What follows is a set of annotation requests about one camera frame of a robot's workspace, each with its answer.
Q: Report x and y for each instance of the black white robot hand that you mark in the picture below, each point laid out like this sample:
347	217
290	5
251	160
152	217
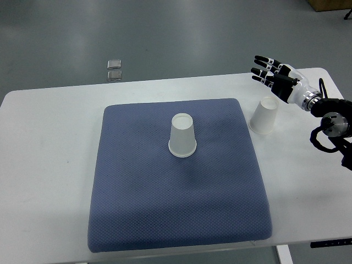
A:
286	82

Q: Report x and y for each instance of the white paper cup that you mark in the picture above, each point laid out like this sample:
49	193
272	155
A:
263	118
182	142

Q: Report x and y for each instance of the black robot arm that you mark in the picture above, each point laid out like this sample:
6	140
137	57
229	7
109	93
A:
335	123

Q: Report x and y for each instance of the brown cardboard box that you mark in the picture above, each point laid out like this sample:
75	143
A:
329	5

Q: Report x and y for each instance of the black tripod leg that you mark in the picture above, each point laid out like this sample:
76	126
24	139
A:
346	17

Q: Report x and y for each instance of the black table control panel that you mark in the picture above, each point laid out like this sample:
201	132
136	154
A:
330	243

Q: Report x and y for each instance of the white table leg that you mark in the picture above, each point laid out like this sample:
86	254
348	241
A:
284	254

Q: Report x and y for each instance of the upper metal floor plate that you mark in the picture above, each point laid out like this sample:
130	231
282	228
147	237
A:
114	64

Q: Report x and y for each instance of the metal floor plate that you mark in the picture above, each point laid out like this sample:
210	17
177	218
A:
114	64
114	75

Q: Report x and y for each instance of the lower metal floor plate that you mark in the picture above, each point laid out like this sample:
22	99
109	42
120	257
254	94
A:
114	75

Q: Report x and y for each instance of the blue fabric cushion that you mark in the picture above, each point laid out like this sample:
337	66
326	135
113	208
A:
144	197

